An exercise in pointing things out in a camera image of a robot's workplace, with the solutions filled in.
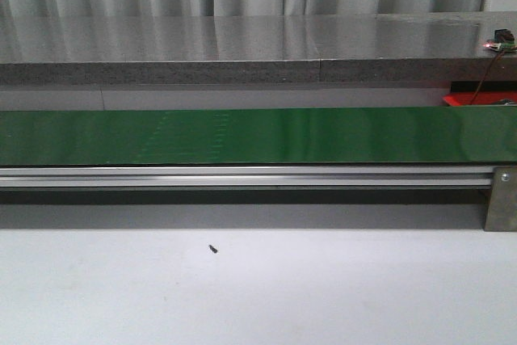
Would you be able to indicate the grey stone shelf slab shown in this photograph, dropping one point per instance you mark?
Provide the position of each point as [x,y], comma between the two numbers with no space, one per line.
[436,47]

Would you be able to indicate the red plastic tray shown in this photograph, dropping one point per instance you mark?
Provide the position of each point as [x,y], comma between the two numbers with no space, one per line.
[496,98]

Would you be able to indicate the green conveyor belt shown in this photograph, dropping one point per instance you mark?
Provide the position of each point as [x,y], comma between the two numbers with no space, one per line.
[473,134]

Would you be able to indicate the small green circuit board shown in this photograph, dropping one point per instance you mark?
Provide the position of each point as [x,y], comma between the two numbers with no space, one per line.
[502,42]

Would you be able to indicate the aluminium conveyor frame rail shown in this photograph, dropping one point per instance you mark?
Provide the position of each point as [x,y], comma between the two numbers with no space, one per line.
[248,176]

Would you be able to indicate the grey metal support bracket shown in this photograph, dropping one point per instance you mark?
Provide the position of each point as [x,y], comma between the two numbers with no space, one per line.
[501,213]

